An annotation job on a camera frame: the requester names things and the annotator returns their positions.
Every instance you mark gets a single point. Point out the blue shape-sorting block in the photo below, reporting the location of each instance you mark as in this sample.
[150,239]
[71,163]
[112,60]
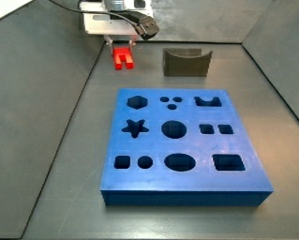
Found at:
[179,151]

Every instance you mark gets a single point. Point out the black curved fixture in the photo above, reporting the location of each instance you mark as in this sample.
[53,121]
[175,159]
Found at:
[183,62]

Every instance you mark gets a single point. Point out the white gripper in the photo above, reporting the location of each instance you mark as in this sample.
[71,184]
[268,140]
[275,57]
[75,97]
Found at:
[101,24]

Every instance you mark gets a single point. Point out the red square-circle object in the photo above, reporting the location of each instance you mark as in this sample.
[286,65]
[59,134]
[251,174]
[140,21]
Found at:
[122,58]

